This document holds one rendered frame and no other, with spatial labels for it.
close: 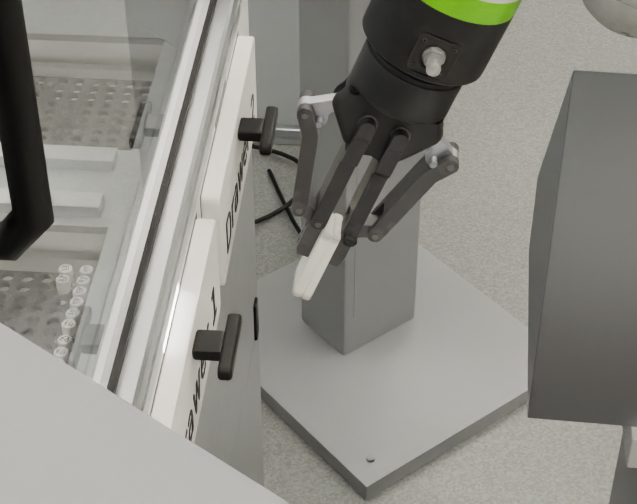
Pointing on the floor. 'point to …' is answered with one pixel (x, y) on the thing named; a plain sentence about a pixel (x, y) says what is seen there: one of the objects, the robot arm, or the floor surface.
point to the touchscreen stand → (380, 319)
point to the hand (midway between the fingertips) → (317, 255)
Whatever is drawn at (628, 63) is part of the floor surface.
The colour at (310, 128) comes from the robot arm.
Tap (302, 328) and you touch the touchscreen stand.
